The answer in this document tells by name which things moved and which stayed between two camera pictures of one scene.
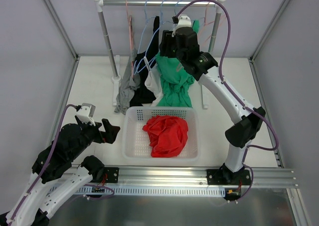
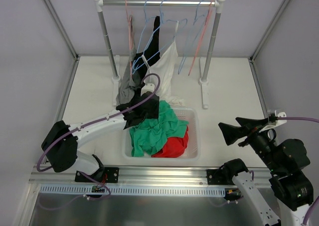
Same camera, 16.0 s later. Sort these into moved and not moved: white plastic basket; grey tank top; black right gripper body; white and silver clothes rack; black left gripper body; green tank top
Moved: black right gripper body; green tank top; black left gripper body
Not moved: white and silver clothes rack; white plastic basket; grey tank top
